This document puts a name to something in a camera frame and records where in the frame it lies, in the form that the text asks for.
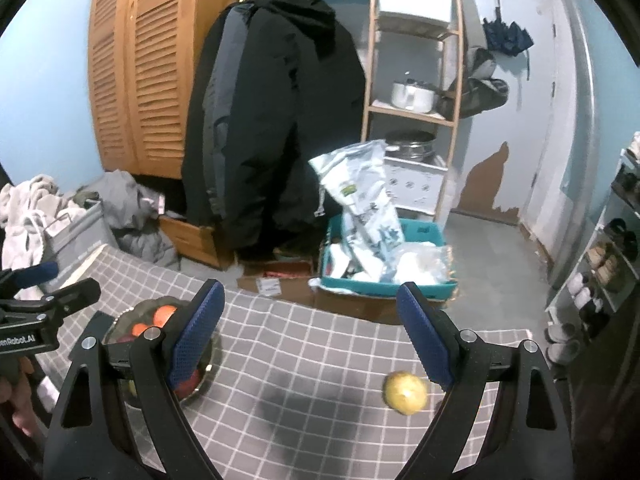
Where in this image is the wooden drawer unit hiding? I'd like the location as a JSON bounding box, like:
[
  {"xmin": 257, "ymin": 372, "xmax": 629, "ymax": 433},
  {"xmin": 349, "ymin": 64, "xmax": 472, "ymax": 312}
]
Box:
[{"xmin": 159, "ymin": 212, "xmax": 237, "ymax": 270}]

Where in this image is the group of shoes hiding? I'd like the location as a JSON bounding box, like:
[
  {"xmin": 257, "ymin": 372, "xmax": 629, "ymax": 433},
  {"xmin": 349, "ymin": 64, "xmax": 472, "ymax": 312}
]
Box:
[{"xmin": 546, "ymin": 135, "xmax": 640, "ymax": 367}]

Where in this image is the white printed plastic bag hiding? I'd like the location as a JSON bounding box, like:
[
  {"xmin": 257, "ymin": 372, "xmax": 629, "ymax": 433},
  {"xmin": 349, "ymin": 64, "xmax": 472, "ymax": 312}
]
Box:
[{"xmin": 308, "ymin": 139, "xmax": 407, "ymax": 283}]

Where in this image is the steel steamer pot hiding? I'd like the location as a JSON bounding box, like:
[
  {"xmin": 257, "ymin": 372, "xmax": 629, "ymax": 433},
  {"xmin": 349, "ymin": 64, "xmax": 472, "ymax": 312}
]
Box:
[{"xmin": 384, "ymin": 131, "xmax": 439, "ymax": 162}]

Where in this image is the grey checked tablecloth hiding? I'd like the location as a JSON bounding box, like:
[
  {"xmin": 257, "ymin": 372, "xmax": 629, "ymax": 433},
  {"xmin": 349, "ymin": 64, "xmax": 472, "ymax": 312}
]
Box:
[{"xmin": 35, "ymin": 245, "xmax": 536, "ymax": 480}]

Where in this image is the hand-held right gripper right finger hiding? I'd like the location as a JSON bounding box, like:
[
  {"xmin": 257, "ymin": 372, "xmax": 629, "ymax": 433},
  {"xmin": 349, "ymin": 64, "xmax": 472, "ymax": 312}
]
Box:
[{"xmin": 397, "ymin": 281, "xmax": 573, "ymax": 480}]

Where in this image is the person's left hand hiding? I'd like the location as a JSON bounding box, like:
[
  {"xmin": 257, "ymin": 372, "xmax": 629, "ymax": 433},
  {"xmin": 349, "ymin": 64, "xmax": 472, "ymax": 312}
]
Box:
[{"xmin": 0, "ymin": 375, "xmax": 40, "ymax": 438}]

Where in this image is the white printed box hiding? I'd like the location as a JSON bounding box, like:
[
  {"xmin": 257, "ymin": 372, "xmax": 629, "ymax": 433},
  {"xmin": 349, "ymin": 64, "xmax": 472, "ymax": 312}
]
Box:
[{"xmin": 384, "ymin": 154, "xmax": 447, "ymax": 217}]

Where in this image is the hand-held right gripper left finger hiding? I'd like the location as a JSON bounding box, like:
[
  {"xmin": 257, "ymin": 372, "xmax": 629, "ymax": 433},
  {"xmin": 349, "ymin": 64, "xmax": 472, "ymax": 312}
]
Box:
[{"xmin": 44, "ymin": 280, "xmax": 226, "ymax": 480}]

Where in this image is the white storage bin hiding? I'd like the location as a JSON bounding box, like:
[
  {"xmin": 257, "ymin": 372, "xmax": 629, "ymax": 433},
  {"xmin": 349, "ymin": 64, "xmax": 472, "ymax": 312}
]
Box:
[{"xmin": 376, "ymin": 0, "xmax": 452, "ymax": 25}]

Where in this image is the yellow-green mango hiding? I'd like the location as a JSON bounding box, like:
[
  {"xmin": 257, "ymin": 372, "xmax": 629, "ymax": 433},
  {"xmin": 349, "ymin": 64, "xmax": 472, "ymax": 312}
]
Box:
[{"xmin": 383, "ymin": 371, "xmax": 430, "ymax": 416}]

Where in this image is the grey fabric storage bag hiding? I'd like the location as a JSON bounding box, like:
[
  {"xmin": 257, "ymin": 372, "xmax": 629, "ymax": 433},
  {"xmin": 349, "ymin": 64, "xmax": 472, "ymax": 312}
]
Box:
[{"xmin": 42, "ymin": 200, "xmax": 121, "ymax": 292}]

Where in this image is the grey door panel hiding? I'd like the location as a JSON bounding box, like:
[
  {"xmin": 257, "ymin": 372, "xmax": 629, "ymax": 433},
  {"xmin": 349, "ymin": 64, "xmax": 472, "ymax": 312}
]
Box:
[{"xmin": 547, "ymin": 0, "xmax": 603, "ymax": 292}]

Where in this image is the white door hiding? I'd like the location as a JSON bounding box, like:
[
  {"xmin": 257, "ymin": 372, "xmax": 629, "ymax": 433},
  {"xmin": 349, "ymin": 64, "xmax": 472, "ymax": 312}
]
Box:
[{"xmin": 515, "ymin": 0, "xmax": 571, "ymax": 267}]

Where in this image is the white shoe rack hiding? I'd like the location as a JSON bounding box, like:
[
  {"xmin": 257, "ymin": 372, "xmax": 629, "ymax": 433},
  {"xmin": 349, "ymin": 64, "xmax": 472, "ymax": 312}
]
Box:
[{"xmin": 544, "ymin": 132, "xmax": 640, "ymax": 362}]

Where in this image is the clear plastic bag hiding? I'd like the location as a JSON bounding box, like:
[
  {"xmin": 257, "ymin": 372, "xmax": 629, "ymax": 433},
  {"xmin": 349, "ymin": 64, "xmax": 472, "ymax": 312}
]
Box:
[{"xmin": 394, "ymin": 241, "xmax": 457, "ymax": 287}]

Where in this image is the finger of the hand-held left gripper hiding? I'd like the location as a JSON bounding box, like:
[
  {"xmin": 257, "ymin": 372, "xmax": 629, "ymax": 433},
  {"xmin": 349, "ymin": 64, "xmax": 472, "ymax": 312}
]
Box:
[
  {"xmin": 0, "ymin": 278, "xmax": 102, "ymax": 321},
  {"xmin": 0, "ymin": 261, "xmax": 59, "ymax": 291}
]

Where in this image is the wooden louvered wardrobe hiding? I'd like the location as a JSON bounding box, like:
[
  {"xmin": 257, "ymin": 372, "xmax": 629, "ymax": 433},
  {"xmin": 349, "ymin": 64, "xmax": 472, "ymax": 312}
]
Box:
[{"xmin": 87, "ymin": 0, "xmax": 251, "ymax": 182}]

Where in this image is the dark scalloped glass plate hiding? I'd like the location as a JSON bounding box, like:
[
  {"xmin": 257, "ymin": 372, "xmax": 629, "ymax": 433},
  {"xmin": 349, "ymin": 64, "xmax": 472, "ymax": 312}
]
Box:
[{"xmin": 102, "ymin": 297, "xmax": 223, "ymax": 408}]

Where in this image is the black coat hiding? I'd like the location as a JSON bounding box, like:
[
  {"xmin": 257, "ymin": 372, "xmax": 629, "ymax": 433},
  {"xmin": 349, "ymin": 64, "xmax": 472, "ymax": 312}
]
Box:
[{"xmin": 182, "ymin": 0, "xmax": 368, "ymax": 263}]

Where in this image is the grey padded jacket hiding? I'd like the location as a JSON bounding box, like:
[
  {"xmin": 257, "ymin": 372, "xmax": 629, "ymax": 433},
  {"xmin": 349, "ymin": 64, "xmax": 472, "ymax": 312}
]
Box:
[{"xmin": 75, "ymin": 170, "xmax": 182, "ymax": 272}]

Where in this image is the olive hanging bag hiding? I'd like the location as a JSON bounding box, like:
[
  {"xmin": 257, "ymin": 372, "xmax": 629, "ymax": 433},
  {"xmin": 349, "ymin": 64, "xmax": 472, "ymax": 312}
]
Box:
[{"xmin": 439, "ymin": 46, "xmax": 510, "ymax": 120}]

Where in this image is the large orange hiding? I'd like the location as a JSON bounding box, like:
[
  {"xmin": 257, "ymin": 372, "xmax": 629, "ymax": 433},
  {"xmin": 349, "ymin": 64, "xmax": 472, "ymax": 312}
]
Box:
[{"xmin": 152, "ymin": 305, "xmax": 179, "ymax": 329}]

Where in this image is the wooden shelf rack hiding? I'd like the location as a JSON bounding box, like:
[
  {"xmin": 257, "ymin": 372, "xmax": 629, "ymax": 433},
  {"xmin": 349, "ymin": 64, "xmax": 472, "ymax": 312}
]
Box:
[{"xmin": 360, "ymin": 0, "xmax": 463, "ymax": 223}]

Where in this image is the dark grey coat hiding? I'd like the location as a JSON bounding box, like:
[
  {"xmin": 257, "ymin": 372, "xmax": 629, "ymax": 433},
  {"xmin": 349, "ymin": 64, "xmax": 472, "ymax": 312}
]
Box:
[{"xmin": 201, "ymin": 4, "xmax": 243, "ymax": 223}]

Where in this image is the dark blue umbrella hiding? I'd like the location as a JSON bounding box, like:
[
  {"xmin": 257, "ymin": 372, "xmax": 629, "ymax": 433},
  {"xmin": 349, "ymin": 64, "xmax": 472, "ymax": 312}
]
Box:
[{"xmin": 481, "ymin": 16, "xmax": 535, "ymax": 57}]

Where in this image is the white cooking pot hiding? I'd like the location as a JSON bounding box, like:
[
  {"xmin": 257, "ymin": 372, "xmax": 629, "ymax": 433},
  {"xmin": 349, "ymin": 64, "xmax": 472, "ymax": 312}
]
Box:
[{"xmin": 391, "ymin": 79, "xmax": 442, "ymax": 114}]

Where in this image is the beige fleece blanket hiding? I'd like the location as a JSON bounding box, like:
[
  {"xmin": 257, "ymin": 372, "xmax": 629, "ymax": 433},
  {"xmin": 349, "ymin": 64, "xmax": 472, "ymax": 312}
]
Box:
[{"xmin": 0, "ymin": 175, "xmax": 87, "ymax": 272}]

